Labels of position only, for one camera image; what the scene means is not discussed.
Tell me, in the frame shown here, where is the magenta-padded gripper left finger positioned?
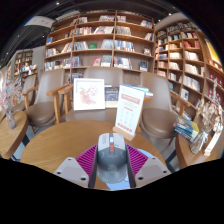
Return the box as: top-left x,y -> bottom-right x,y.
53,145 -> 99,190

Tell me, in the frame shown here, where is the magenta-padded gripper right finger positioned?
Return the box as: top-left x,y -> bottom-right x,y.
125,145 -> 172,188

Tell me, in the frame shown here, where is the grey computer mouse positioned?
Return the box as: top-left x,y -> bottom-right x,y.
96,132 -> 129,183

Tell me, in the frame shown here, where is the round wooden side table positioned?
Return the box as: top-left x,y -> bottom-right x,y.
0,110 -> 29,160
175,131 -> 224,170

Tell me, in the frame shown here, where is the stack of books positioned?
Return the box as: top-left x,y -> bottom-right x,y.
172,115 -> 200,143

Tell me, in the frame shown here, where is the glass vase with dried flowers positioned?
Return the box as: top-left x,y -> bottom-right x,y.
189,79 -> 224,155

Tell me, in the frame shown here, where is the brown padded wooden armchair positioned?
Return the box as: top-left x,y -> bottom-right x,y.
63,66 -> 125,123
22,68 -> 69,128
138,70 -> 188,141

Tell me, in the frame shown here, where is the white sign on wooden base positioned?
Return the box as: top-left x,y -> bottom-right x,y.
112,83 -> 146,142

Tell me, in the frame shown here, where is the white sign with red header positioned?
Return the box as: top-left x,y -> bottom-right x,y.
203,126 -> 223,157

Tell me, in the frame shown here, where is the white framed floral picture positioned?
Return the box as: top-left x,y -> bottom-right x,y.
72,77 -> 106,112

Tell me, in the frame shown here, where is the glass vase with pink flowers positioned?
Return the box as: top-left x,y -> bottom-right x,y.
0,78 -> 24,130

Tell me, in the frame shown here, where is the light blue flat book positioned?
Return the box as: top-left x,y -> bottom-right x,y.
126,83 -> 154,98

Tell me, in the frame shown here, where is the dark upright book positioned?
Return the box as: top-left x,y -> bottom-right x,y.
104,86 -> 120,108

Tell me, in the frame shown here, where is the small distant wooden bookshelf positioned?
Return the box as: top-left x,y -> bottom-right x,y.
13,49 -> 34,79

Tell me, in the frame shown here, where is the wide wooden bookshelf with books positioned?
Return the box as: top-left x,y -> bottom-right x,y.
43,9 -> 156,76

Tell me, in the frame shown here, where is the white hanging ceiling panel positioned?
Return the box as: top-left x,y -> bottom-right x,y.
24,15 -> 56,29

